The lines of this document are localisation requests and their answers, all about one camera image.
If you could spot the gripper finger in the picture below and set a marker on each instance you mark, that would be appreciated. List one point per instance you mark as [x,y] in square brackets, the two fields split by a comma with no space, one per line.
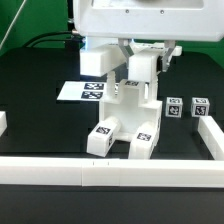
[169,46]
[124,45]

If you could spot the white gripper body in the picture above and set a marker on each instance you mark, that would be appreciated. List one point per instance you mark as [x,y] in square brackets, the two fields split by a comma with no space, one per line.
[181,20]

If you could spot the white chair seat part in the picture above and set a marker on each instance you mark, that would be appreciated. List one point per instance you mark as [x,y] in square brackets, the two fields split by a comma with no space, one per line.
[133,105]

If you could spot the white tagged cube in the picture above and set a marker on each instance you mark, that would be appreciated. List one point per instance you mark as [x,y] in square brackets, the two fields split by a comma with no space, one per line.
[174,107]
[200,106]

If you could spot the white chair back frame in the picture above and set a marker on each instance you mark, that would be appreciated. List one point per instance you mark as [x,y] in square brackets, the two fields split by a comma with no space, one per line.
[144,65]

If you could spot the white U-shaped fence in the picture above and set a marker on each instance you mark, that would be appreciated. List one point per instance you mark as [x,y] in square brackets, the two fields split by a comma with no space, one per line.
[119,172]

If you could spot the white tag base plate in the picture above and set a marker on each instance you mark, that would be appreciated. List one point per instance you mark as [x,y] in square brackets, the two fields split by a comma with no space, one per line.
[82,91]

